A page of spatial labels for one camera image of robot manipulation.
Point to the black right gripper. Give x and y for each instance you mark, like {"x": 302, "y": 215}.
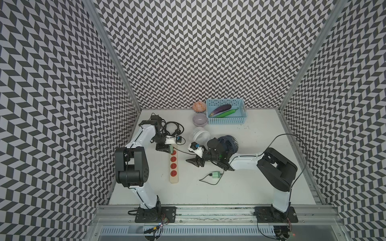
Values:
{"x": 195, "y": 161}

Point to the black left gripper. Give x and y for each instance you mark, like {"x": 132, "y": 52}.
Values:
{"x": 163, "y": 147}

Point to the green adapter of navy fan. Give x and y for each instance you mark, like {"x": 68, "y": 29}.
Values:
{"x": 215, "y": 174}

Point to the beige red power strip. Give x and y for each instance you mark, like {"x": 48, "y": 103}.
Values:
{"x": 173, "y": 167}

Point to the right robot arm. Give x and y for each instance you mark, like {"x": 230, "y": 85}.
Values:
{"x": 279, "y": 171}

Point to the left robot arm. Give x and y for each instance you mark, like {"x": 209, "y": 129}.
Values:
{"x": 132, "y": 169}

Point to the navy blue desk fan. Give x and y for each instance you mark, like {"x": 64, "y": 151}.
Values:
{"x": 229, "y": 143}

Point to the lilac ceramic bowl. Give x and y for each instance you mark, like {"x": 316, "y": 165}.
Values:
{"x": 200, "y": 120}

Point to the green chili pepper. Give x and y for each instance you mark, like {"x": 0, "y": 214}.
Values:
{"x": 227, "y": 113}

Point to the purple eggplant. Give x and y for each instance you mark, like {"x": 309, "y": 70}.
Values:
{"x": 220, "y": 110}

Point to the light blue perforated basket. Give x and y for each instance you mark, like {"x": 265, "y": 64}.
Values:
{"x": 237, "y": 118}

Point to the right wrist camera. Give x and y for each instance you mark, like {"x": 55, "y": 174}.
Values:
{"x": 197, "y": 149}

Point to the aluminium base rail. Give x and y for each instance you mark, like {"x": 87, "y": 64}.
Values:
{"x": 217, "y": 223}

